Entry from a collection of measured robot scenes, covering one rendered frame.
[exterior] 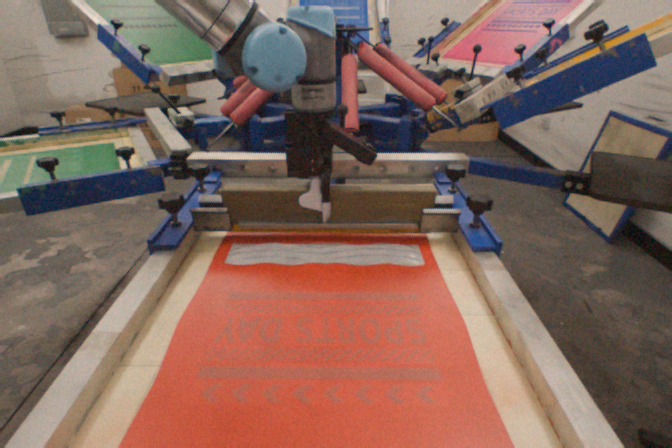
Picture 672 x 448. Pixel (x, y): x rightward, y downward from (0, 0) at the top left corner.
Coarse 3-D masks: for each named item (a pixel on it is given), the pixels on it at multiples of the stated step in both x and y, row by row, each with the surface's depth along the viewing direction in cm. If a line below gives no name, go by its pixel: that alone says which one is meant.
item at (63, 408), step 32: (160, 256) 66; (480, 256) 66; (128, 288) 59; (160, 288) 62; (480, 288) 64; (512, 288) 59; (128, 320) 53; (512, 320) 53; (96, 352) 48; (544, 352) 48; (64, 384) 44; (96, 384) 46; (544, 384) 45; (576, 384) 44; (32, 416) 40; (64, 416) 40; (576, 416) 40
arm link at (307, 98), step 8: (296, 88) 64; (304, 88) 64; (312, 88) 63; (320, 88) 64; (328, 88) 64; (296, 96) 65; (304, 96) 64; (312, 96) 63; (320, 96) 64; (328, 96) 65; (296, 104) 66; (304, 104) 65; (312, 104) 64; (320, 104) 65; (328, 104) 65
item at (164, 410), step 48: (240, 240) 78; (288, 240) 78; (240, 288) 64; (288, 288) 64; (192, 336) 55; (192, 384) 48; (144, 432) 42; (192, 432) 42; (240, 432) 42; (288, 432) 42
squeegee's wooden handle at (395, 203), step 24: (240, 192) 74; (264, 192) 74; (288, 192) 74; (336, 192) 74; (360, 192) 74; (384, 192) 74; (408, 192) 74; (432, 192) 74; (240, 216) 77; (264, 216) 77; (288, 216) 77; (312, 216) 77; (336, 216) 76; (360, 216) 76; (384, 216) 76; (408, 216) 76
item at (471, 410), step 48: (336, 240) 78; (384, 240) 78; (336, 288) 64; (384, 288) 64; (432, 288) 64; (432, 336) 55; (480, 384) 48; (336, 432) 42; (384, 432) 42; (432, 432) 42; (480, 432) 42
